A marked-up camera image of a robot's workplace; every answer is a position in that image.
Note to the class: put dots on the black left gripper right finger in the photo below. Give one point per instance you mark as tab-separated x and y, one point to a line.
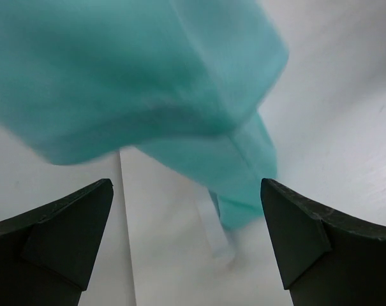
324	256

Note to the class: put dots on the teal t shirt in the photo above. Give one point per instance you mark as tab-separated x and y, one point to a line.
180	81

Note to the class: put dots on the silver clothes rack frame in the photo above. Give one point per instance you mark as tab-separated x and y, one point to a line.
219	241

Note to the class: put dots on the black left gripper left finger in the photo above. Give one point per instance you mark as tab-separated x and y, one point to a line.
47	254

